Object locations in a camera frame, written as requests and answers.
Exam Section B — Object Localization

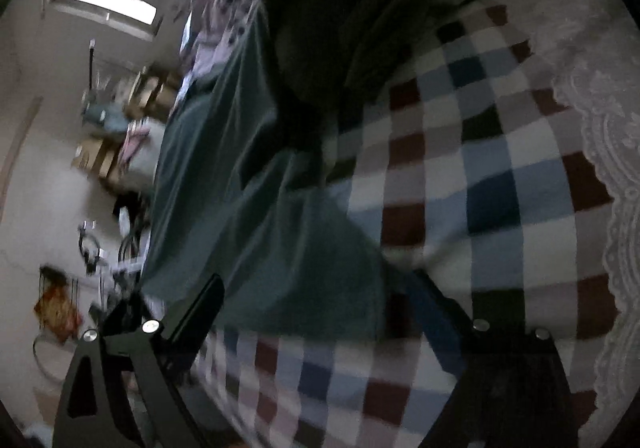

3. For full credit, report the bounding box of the silver suitcase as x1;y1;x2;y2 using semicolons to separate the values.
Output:
122;121;168;189

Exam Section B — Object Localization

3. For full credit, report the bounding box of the pile of cardboard boxes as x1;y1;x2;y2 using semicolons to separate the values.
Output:
72;68;183;181

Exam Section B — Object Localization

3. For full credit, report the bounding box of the pink cloth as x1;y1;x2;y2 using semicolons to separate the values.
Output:
119;121;151;164

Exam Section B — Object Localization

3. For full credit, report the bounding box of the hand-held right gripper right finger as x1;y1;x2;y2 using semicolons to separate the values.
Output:
402;271;576;448

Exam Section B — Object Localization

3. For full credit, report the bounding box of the dark green garment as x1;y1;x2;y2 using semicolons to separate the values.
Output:
260;0;501;179

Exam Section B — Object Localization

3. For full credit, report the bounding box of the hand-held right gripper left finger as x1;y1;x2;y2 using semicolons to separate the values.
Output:
52;273;225;448

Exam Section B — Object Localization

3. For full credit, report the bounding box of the red hanging ornament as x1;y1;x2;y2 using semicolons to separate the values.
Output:
34;267;85;345

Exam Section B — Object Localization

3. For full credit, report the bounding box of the teal plush toy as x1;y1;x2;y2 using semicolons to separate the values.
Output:
81;101;127;135

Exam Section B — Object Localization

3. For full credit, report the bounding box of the dark teal garment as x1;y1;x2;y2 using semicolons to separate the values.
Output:
140;3;403;344

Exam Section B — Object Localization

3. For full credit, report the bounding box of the black stand pole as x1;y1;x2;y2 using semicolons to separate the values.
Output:
86;41;100;106

